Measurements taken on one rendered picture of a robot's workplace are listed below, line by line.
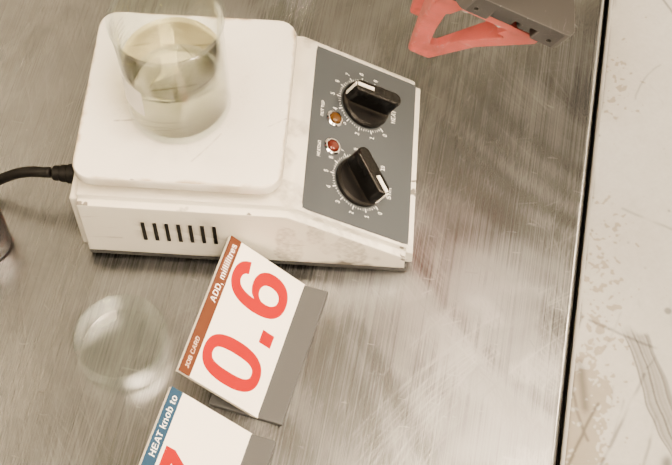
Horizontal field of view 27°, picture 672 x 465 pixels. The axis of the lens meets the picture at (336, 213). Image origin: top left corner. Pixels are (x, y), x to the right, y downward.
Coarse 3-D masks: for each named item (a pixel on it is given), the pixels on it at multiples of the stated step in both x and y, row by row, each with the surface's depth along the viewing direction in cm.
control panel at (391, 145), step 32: (320, 64) 86; (352, 64) 87; (320, 96) 85; (320, 128) 83; (352, 128) 85; (384, 128) 86; (320, 160) 82; (384, 160) 85; (320, 192) 81; (352, 224) 82; (384, 224) 83
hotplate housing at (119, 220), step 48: (288, 144) 82; (96, 192) 80; (144, 192) 80; (192, 192) 80; (288, 192) 81; (96, 240) 84; (144, 240) 84; (192, 240) 83; (240, 240) 83; (288, 240) 82; (336, 240) 82; (384, 240) 82
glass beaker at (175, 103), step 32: (128, 0) 76; (160, 0) 78; (192, 0) 77; (128, 32) 78; (128, 64) 74; (160, 64) 73; (192, 64) 74; (224, 64) 77; (128, 96) 78; (160, 96) 76; (192, 96) 76; (224, 96) 79; (160, 128) 78; (192, 128) 79
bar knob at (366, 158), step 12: (360, 156) 82; (372, 156) 82; (348, 168) 83; (360, 168) 82; (372, 168) 82; (336, 180) 82; (348, 180) 82; (360, 180) 82; (372, 180) 82; (384, 180) 82; (348, 192) 82; (360, 192) 82; (372, 192) 82; (384, 192) 82; (360, 204) 82; (372, 204) 83
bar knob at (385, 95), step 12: (360, 84) 84; (372, 84) 85; (348, 96) 85; (360, 96) 85; (372, 96) 84; (384, 96) 85; (396, 96) 85; (348, 108) 85; (360, 108) 85; (372, 108) 86; (384, 108) 85; (360, 120) 85; (372, 120) 85; (384, 120) 86
